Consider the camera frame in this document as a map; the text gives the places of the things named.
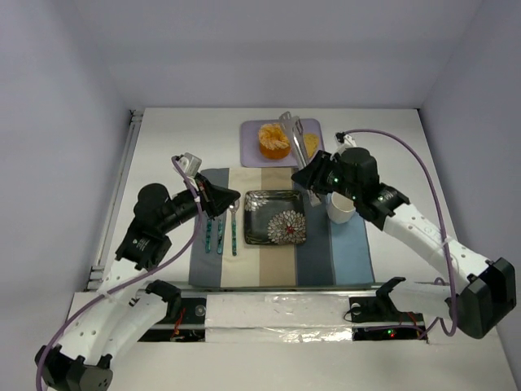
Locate silver metal tongs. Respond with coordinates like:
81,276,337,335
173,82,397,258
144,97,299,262
278,111,322,208

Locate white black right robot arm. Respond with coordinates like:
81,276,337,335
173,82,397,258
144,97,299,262
291,147,516,339

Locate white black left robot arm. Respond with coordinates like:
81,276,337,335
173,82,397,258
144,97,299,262
35,173,240,390

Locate yellow bread slice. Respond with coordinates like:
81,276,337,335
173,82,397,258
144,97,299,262
303,133,320,160

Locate white ceramic mug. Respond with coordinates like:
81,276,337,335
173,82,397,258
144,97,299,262
326,192,356,224

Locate lavender plastic tray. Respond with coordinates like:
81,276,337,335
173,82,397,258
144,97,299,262
239,118,324,168

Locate round orange bundt cake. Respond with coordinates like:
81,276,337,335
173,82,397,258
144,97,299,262
257,123,291,160

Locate black floral square plate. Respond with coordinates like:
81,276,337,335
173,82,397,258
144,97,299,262
243,190,307,245

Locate striped cloth placemat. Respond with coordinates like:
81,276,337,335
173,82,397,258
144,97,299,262
188,168,374,288

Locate foil covered white panel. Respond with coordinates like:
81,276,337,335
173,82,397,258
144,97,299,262
204,293,352,344

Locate spoon with teal handle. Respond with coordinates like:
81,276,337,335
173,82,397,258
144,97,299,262
229,199,240,257

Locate fork with teal handle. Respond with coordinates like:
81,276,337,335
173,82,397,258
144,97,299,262
204,218,213,253

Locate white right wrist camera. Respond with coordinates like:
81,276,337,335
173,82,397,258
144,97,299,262
335,132,357,154

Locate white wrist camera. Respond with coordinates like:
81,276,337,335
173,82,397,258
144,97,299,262
171,152,202,178
335,132,357,154

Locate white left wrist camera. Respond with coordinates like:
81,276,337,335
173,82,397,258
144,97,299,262
171,152,202,178

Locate knife with teal handle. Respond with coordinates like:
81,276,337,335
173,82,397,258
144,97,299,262
217,218,224,255

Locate aluminium frame rail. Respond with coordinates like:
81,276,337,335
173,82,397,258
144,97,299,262
84,110,144,292

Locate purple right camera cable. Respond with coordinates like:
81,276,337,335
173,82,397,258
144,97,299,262
344,128,458,337

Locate purple camera cable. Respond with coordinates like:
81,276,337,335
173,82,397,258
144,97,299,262
36,156,204,390
344,128,458,337

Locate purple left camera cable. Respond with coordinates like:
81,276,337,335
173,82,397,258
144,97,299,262
36,156,204,390

